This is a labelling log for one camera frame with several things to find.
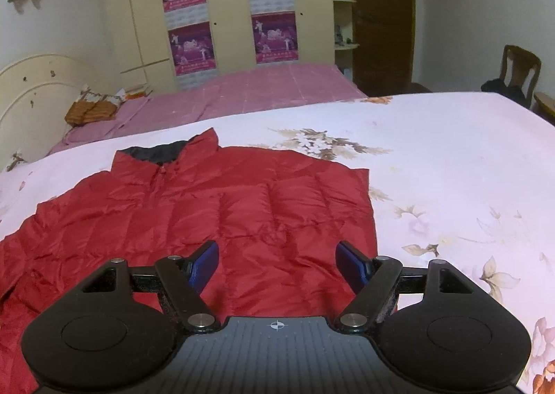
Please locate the brown wooden door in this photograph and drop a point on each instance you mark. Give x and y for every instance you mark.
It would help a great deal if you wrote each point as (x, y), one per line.
(381, 21)

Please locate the light wooden table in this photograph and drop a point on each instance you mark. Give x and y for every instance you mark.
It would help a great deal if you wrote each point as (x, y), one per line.
(545, 105)

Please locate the red puffer jacket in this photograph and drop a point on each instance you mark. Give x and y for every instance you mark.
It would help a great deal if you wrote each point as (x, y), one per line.
(260, 212)

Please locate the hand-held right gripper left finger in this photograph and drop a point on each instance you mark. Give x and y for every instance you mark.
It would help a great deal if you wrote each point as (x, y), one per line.
(203, 266)

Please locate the pink checked bed sheet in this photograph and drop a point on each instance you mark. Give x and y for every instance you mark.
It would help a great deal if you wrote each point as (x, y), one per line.
(269, 86)

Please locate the floral white bed sheet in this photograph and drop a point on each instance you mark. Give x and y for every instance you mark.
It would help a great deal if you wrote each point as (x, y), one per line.
(455, 151)

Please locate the orange and white packet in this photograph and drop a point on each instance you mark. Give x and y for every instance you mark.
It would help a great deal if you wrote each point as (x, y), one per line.
(138, 92)

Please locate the cream wardrobe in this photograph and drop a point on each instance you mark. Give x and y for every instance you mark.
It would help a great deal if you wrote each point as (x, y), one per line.
(230, 8)

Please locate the dark cloth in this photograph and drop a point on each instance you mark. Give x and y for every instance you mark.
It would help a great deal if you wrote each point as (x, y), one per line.
(498, 88)

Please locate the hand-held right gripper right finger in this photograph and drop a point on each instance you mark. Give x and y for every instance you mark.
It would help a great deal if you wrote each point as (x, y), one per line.
(351, 266)

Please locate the cream corner shelf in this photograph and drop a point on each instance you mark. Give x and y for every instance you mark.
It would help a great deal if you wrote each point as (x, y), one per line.
(342, 51)

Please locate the wooden chair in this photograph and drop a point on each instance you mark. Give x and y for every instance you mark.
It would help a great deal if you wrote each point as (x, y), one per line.
(522, 64)

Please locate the cream bed headboard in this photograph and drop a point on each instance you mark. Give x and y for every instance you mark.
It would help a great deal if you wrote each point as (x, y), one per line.
(34, 95)

